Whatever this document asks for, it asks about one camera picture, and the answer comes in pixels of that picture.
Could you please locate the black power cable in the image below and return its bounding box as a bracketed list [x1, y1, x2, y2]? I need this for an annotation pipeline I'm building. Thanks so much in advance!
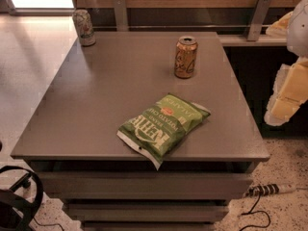
[239, 192, 272, 231]

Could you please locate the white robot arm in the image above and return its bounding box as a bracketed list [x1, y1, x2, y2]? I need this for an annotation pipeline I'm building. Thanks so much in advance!
[264, 0, 308, 126]

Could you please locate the grey drawer cabinet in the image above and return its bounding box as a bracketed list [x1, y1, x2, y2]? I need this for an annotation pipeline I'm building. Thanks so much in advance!
[13, 32, 270, 231]

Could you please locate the left metal wall bracket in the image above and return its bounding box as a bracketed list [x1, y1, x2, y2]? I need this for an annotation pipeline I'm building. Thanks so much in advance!
[113, 0, 129, 32]

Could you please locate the right metal wall bracket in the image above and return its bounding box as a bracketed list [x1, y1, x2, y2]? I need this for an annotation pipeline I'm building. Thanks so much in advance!
[246, 0, 271, 41]

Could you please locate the green jalapeno chip bag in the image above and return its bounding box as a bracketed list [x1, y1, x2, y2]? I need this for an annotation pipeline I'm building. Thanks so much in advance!
[116, 93, 211, 169]

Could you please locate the orange soda can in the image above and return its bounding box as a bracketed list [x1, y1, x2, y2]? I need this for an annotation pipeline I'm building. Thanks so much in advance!
[174, 36, 198, 79]

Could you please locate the black office chair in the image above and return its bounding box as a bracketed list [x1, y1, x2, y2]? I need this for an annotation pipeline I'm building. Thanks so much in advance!
[0, 166, 43, 231]

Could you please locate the metal wall bracket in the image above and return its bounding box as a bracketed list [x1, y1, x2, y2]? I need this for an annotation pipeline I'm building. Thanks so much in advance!
[246, 0, 271, 41]
[113, 0, 129, 32]

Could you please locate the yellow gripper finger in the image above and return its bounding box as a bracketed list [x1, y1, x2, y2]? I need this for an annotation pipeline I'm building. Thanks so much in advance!
[266, 12, 293, 37]
[264, 58, 308, 126]

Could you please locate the white power strip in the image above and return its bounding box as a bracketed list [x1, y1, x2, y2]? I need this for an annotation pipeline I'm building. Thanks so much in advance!
[244, 184, 295, 196]

